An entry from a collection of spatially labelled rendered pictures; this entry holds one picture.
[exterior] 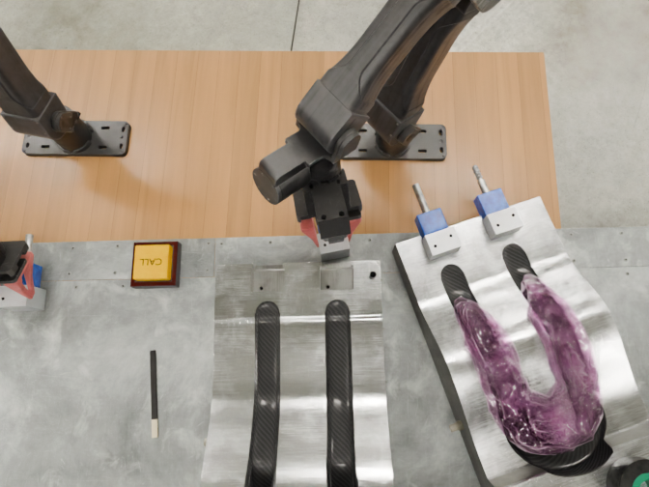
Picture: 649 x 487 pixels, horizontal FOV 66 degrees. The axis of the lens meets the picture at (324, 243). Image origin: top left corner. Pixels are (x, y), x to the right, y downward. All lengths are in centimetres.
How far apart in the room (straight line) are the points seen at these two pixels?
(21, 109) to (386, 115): 57
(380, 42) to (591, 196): 144
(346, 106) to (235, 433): 48
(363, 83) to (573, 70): 161
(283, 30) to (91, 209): 130
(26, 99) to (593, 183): 171
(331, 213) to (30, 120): 52
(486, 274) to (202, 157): 55
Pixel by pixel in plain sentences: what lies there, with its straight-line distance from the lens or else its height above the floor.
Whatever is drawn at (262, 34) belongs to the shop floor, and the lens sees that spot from 212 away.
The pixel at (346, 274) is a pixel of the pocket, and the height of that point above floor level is 86.
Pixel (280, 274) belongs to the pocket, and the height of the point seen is 86.
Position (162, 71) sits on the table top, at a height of 80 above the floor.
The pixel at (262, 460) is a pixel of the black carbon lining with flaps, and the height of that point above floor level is 92.
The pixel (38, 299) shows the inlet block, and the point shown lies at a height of 82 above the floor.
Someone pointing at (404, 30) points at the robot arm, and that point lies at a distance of 63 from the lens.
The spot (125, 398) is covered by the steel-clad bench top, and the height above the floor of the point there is 80.
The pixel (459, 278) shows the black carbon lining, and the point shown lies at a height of 85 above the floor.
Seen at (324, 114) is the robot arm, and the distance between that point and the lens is 65.
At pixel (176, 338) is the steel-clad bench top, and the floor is 80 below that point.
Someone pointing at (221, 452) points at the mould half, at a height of 92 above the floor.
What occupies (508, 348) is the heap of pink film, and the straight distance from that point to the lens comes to 80.
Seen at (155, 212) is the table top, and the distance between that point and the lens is 97.
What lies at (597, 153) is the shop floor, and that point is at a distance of 205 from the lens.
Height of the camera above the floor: 166
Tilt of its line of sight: 75 degrees down
